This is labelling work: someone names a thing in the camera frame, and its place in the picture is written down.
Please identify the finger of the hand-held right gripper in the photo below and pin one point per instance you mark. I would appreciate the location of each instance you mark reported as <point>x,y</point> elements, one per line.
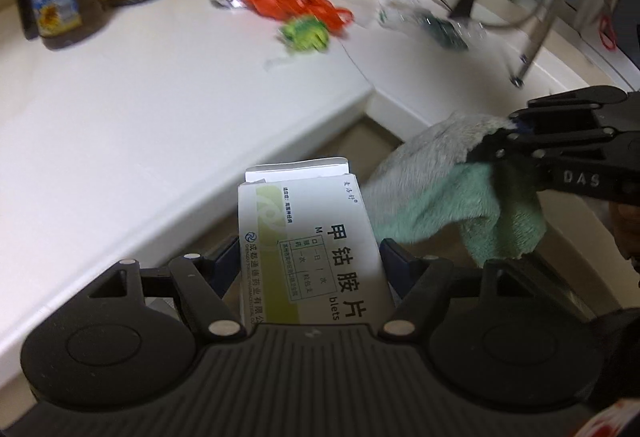
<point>500,152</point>
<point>560,122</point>

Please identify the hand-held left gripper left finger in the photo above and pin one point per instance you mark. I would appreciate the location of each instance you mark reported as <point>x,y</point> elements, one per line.
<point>225,267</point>

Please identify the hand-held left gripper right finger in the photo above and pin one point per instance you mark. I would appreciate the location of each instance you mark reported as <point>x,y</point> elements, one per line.
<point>397,267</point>

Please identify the green grey cloth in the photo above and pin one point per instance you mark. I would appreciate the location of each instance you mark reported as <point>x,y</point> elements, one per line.
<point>440,187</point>

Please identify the white green medicine box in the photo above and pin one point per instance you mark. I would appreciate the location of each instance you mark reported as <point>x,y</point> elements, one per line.
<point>310,242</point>

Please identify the silver foil wrapper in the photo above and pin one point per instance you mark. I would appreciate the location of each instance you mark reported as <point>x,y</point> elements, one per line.
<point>227,1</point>

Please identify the red rubber band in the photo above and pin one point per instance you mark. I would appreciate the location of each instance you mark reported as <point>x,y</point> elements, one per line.
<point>607,32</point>

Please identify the metal dish rack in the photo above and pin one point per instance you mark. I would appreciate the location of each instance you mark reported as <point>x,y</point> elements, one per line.
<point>550,2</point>

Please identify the clear plastic wrapper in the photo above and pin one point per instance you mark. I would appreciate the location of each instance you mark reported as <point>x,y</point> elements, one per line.
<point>440,29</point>

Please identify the green crumpled wrapper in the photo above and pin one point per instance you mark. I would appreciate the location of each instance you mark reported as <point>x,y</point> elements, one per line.
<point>305,33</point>

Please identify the red white printed clothing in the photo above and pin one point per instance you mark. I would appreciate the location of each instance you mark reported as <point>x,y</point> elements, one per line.
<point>615,422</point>

